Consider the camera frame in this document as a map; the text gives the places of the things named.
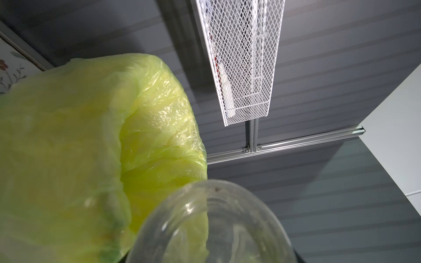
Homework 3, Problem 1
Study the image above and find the green plastic bin liner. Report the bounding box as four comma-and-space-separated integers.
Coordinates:
1, 54, 207, 263

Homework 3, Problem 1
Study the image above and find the floral table mat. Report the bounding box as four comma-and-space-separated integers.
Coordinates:
0, 38, 41, 94

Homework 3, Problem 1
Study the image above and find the white bottle in basket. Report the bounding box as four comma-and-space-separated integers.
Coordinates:
218, 63, 236, 118

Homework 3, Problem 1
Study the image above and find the glass oatmeal jar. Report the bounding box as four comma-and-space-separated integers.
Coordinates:
126, 180, 297, 263

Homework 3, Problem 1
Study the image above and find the white wire mesh basket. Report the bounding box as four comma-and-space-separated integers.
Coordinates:
196, 1, 285, 126

